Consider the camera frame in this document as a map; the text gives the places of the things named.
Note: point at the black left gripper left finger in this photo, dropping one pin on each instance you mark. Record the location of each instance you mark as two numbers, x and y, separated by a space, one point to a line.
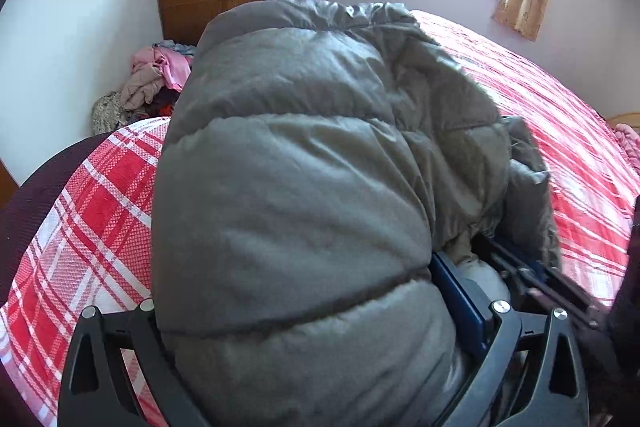
96 389

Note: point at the pile of clothes on floor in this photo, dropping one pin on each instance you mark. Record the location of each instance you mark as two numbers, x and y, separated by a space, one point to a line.
158 75

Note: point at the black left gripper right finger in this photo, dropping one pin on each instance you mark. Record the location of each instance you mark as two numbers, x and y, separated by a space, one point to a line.
525 367

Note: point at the grey puffer jacket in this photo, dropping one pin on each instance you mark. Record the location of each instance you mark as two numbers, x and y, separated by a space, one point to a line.
317 157

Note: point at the pink plaid pillow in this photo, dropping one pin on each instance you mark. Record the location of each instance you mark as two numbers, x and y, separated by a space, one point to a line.
629 141

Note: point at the red white plaid bedsheet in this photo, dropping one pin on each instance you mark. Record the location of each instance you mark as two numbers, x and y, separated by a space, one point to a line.
78 230

